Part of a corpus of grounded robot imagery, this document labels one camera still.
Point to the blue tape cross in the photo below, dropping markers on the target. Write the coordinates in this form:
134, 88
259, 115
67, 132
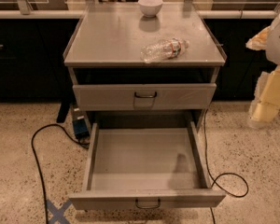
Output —
57, 214

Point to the black middle drawer handle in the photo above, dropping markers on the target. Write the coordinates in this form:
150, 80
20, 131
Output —
147, 205

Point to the black upper drawer handle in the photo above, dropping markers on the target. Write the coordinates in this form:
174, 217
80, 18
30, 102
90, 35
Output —
146, 96

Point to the blue power box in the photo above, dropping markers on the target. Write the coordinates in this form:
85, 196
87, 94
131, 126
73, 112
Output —
79, 125

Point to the open grey middle drawer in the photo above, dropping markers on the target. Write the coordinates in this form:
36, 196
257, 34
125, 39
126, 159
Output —
146, 164

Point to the clear plastic water bottle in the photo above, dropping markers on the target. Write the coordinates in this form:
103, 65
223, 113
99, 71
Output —
163, 50

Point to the black drawer handle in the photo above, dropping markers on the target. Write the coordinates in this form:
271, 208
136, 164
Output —
146, 96
147, 205

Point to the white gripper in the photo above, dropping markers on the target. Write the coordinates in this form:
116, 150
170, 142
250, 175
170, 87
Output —
278, 47

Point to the dark counter with cabinets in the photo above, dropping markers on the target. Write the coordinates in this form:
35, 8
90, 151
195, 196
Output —
32, 69

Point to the closed grey upper drawer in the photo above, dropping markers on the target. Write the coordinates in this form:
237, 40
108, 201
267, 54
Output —
120, 97

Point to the grey metal drawer cabinet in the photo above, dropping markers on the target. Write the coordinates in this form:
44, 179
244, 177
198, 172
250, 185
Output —
105, 50

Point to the white ceramic bowl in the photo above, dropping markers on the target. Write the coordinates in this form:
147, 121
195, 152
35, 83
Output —
150, 8

